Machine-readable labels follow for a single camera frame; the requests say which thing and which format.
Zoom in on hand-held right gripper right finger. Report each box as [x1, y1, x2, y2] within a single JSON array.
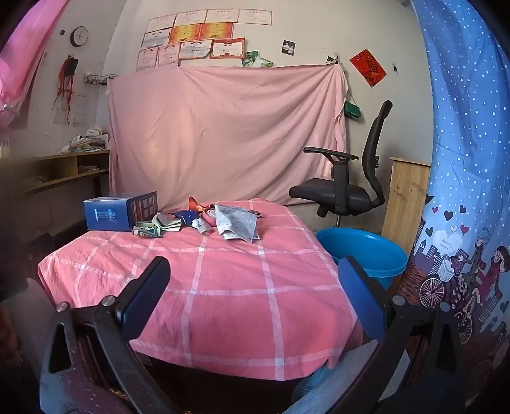
[[338, 256, 477, 414]]

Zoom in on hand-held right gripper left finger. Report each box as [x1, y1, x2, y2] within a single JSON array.
[[40, 256, 181, 414]]

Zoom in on blue plastic basin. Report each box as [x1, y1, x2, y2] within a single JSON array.
[[317, 228, 408, 290]]

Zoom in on green snack packet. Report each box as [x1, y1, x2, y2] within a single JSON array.
[[133, 221, 164, 239]]

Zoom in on green and white paper pack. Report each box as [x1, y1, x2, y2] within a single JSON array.
[[153, 213, 183, 232]]

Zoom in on red cardboard packaging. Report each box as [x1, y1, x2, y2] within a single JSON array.
[[188, 196, 216, 216]]

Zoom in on grey plastic bag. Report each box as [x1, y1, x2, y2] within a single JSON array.
[[215, 204, 259, 243]]

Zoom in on blue cardboard box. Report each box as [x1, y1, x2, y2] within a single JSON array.
[[84, 191, 159, 232]]

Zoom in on pink checked tablecloth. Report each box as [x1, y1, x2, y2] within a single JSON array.
[[38, 198, 365, 381]]

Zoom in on black office chair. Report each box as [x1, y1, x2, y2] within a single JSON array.
[[289, 100, 393, 227]]

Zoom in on light wooden cabinet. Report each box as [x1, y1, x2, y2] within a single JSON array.
[[382, 156, 432, 255]]

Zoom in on stack of books and papers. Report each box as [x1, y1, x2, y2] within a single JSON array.
[[60, 128, 111, 154]]

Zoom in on pink hanging bedsheet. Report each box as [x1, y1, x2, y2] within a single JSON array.
[[107, 64, 349, 207]]

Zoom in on blue dotted printed curtain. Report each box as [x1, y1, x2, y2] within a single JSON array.
[[398, 0, 510, 399]]

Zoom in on pink curtain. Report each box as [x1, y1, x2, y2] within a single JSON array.
[[0, 0, 69, 116]]

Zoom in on wooden wall shelf desk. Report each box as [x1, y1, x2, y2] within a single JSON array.
[[0, 149, 111, 196]]

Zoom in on white wall calendar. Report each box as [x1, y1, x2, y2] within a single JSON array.
[[53, 95, 87, 127]]

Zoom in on white wall rack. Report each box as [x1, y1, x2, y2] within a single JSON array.
[[84, 72, 119, 87]]

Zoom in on red paper wall poster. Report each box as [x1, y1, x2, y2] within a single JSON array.
[[350, 48, 387, 88]]

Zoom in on red knot wall ornament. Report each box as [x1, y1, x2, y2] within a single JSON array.
[[55, 56, 79, 109]]

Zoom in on green wall pictures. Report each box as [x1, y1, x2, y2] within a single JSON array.
[[242, 50, 276, 68]]

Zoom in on group of wall certificates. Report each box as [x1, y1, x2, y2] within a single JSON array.
[[136, 9, 273, 72]]

